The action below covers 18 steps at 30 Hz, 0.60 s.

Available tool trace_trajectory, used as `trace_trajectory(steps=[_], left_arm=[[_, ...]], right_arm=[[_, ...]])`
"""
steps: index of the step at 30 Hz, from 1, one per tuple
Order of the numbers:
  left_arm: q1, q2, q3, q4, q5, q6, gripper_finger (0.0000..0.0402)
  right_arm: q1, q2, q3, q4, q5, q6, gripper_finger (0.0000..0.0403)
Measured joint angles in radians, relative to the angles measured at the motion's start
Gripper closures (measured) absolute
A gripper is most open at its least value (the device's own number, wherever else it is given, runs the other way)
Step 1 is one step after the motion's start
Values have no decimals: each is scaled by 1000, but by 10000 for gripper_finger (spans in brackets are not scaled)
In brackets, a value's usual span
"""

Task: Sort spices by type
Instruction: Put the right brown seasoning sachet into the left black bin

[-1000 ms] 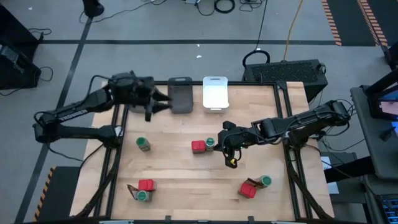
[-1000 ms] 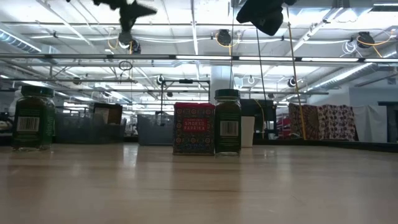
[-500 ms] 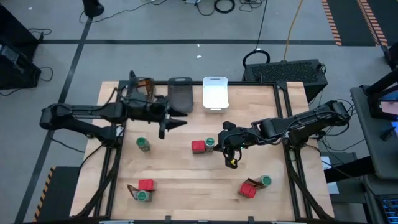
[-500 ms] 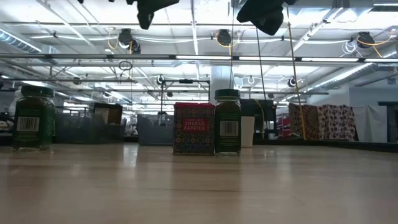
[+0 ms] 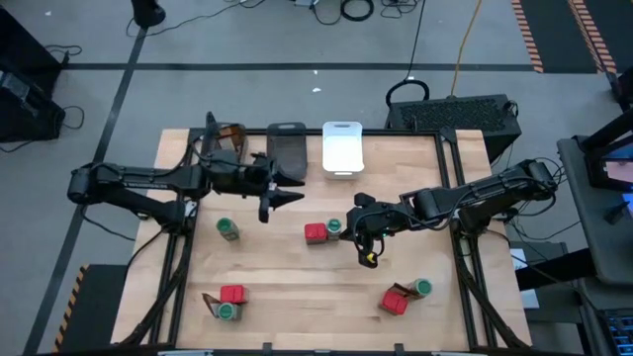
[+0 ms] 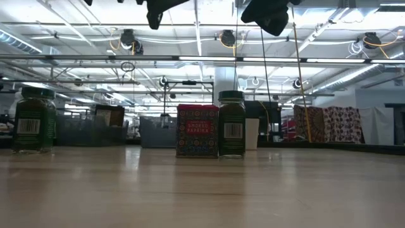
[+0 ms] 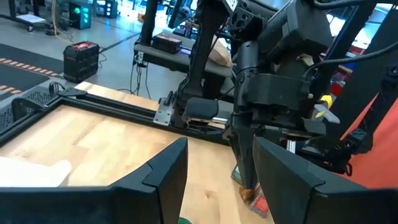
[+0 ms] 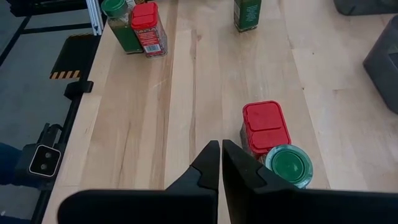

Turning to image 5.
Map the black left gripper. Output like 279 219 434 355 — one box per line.
235 156 307 223

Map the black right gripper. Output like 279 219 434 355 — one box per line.
343 202 402 269

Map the red smoked paprika tin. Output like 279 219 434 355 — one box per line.
220 284 249 305
379 290 410 316
304 222 329 246

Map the grey plastic storage bin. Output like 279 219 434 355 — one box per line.
265 122 309 182
200 123 248 164

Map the white plastic storage bin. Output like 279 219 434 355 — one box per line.
321 121 366 180

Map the black perforated computer case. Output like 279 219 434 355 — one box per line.
385 93 523 164

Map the grey desk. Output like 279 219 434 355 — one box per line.
556 133 633 288

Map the black stand base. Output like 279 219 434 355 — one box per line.
130 0 167 30

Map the black yellow-striped floor mat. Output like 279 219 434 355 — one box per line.
51 263 129 353

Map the backlit keyboard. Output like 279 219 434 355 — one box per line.
595 306 633 356

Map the black equipment case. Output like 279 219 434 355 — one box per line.
0 68 67 144

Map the black orange-striped floor mat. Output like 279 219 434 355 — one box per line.
511 0 619 75

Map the black metal table frame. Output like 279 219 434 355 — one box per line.
111 112 533 356

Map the black cable coil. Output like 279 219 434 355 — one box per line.
339 0 376 23

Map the black hanging cable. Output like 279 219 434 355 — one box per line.
385 0 430 108

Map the yellow hanging cable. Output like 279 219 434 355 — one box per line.
448 0 484 98

